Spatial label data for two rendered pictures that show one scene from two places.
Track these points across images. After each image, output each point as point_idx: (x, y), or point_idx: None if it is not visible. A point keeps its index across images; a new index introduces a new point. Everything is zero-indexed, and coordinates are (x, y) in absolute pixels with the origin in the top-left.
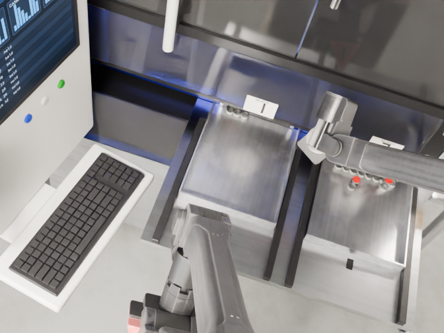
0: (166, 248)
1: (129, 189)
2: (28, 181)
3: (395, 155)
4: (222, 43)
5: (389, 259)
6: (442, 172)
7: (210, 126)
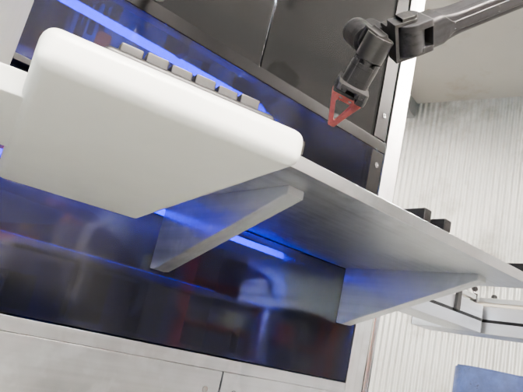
0: (313, 167)
1: None
2: (14, 15)
3: (457, 3)
4: (194, 34)
5: None
6: None
7: None
